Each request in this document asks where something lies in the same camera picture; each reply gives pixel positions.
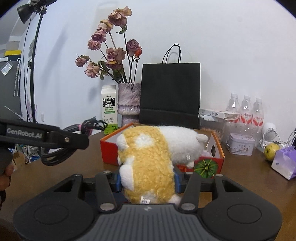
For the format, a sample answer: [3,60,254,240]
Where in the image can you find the black braided cable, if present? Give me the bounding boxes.
[40,116,109,166]

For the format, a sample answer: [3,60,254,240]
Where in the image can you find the yellow white plush toy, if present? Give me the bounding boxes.
[116,126,208,205]

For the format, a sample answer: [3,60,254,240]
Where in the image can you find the lavender fluffy towel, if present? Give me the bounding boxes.
[201,150,213,158]

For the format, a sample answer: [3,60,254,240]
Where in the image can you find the person's left hand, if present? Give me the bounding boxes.
[0,163,14,191]

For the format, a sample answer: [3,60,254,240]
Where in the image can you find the red cardboard pumpkin box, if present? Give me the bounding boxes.
[100,123,225,175]

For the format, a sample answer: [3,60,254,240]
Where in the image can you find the white green milk carton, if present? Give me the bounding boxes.
[101,85,118,135]

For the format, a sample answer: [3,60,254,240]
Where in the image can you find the clear plastic food container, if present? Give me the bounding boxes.
[200,118,224,142]

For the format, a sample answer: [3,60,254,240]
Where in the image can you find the white flat carton box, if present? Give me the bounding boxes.
[199,108,240,121]

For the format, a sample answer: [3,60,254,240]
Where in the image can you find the small decorated tin box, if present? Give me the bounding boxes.
[226,133,255,156]

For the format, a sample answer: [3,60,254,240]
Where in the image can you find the purple textured vase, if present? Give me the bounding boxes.
[117,83,141,127]

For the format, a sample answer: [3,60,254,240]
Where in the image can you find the black paper shopping bag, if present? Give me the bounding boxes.
[139,48,201,129]

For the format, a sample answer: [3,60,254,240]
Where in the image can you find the water bottle left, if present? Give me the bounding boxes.
[226,93,240,113]

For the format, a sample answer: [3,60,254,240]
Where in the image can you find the water bottle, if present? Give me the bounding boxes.
[226,93,240,113]
[240,95,252,124]
[252,98,264,126]

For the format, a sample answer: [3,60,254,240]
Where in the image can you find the water bottle middle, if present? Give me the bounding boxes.
[240,95,252,124]

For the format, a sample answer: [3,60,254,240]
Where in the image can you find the green yellow apple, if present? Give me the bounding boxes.
[264,143,280,162]

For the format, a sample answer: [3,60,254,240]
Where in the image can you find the dried pink rose bouquet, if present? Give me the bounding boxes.
[75,6,142,84]

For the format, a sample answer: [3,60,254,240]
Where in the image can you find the water bottle right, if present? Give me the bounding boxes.
[252,98,264,126]

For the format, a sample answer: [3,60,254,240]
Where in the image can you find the purple tissue pack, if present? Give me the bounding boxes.
[271,146,296,180]

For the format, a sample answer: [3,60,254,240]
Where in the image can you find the black light stand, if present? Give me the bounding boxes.
[17,0,57,123]

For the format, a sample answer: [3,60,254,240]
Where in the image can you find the white cables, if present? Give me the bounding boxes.
[257,128,296,151]

